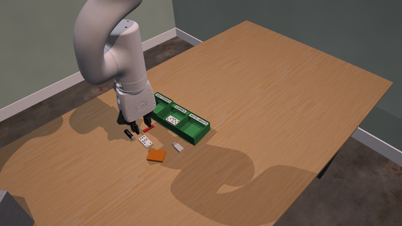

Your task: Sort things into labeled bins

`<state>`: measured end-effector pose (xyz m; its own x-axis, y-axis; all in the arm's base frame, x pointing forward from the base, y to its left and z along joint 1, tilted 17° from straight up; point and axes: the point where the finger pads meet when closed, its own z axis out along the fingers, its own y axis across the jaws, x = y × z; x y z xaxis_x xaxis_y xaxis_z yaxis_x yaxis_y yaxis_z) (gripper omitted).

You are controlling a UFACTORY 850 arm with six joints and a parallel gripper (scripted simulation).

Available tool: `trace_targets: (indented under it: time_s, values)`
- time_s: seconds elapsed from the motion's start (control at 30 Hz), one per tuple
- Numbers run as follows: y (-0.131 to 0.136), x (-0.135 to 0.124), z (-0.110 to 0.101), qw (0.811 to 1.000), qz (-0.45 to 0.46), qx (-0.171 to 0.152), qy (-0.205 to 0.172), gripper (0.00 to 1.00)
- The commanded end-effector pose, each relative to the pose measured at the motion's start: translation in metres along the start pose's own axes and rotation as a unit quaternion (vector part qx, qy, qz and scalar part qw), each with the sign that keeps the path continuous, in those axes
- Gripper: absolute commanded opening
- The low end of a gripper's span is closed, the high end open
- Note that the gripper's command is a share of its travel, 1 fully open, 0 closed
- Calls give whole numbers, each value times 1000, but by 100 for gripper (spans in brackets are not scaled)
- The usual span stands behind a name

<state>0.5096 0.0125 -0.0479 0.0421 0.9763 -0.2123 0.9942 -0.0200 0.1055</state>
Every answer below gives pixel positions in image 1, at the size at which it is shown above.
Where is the orange flat block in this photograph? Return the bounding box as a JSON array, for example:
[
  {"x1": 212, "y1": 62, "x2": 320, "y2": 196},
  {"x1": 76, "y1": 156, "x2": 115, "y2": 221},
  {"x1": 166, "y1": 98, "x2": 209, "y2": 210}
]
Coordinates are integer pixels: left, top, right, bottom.
[{"x1": 147, "y1": 149, "x2": 166, "y2": 163}]

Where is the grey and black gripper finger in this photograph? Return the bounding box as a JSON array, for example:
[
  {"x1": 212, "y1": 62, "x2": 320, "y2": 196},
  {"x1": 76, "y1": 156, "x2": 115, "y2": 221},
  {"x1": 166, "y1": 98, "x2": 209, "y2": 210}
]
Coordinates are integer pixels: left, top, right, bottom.
[
  {"x1": 143, "y1": 111, "x2": 153, "y2": 128},
  {"x1": 117, "y1": 110, "x2": 140, "y2": 135}
]

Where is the white usb stick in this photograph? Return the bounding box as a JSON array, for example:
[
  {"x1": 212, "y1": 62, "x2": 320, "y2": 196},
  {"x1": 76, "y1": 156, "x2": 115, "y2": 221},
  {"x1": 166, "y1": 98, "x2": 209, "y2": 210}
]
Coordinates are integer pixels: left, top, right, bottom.
[{"x1": 173, "y1": 142, "x2": 184, "y2": 153}]

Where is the white domino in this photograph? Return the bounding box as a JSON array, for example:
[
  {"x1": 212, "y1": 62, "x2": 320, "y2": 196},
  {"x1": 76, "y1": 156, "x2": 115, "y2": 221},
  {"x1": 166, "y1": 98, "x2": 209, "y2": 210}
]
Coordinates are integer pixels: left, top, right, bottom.
[
  {"x1": 139, "y1": 135, "x2": 153, "y2": 149},
  {"x1": 166, "y1": 115, "x2": 179, "y2": 126}
]

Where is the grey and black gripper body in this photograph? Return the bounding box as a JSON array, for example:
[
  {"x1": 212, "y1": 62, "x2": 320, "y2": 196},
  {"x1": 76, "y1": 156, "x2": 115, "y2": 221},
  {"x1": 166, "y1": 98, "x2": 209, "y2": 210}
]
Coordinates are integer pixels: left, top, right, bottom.
[{"x1": 116, "y1": 80, "x2": 156, "y2": 122}]

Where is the black aa battery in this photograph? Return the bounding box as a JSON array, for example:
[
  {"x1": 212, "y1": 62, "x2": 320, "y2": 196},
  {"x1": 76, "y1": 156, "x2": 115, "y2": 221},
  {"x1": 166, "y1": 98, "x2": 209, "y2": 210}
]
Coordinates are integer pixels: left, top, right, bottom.
[{"x1": 124, "y1": 129, "x2": 135, "y2": 140}]

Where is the green three-compartment tray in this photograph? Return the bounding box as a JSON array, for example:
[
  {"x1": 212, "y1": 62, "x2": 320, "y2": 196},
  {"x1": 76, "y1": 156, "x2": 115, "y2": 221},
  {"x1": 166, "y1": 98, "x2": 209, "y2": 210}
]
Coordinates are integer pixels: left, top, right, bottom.
[{"x1": 151, "y1": 92, "x2": 210, "y2": 146}]

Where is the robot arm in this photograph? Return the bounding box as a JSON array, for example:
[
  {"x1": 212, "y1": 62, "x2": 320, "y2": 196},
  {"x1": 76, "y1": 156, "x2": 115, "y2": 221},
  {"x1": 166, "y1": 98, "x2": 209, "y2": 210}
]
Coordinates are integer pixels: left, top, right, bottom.
[{"x1": 73, "y1": 0, "x2": 148, "y2": 92}]

